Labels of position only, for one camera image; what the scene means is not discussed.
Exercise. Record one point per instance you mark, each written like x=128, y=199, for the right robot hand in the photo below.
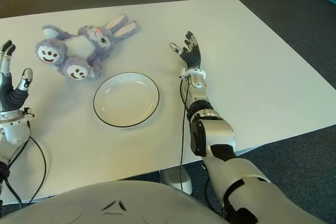
x=192, y=57

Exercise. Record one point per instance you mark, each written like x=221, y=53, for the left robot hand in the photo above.
x=13, y=98

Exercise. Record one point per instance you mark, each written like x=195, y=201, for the purple plush bunny doll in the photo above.
x=78, y=45

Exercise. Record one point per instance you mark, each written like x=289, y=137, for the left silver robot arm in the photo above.
x=13, y=129

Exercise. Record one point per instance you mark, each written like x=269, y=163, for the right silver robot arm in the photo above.
x=218, y=132

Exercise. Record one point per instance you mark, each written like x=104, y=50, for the white plate black rim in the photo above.
x=126, y=100

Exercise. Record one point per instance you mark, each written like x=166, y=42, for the silver table base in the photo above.
x=173, y=178

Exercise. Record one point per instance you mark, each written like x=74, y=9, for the grey robot torso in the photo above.
x=118, y=203

